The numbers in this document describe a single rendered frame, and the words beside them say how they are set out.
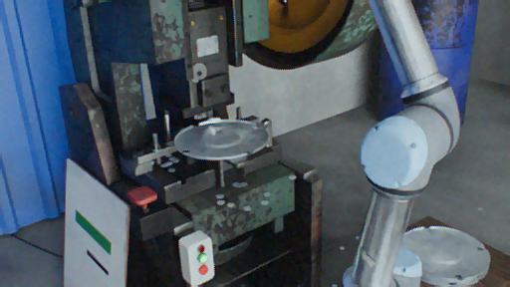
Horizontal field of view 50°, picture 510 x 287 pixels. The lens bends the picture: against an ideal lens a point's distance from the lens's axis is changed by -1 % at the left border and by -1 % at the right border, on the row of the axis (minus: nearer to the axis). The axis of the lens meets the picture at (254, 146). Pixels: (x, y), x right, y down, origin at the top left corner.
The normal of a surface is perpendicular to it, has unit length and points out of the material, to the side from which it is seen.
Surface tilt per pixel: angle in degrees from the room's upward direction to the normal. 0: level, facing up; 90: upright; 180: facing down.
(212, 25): 90
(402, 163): 83
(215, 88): 90
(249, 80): 90
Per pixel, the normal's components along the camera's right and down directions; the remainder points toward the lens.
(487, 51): -0.78, 0.28
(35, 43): 0.62, 0.31
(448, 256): -0.04, -0.91
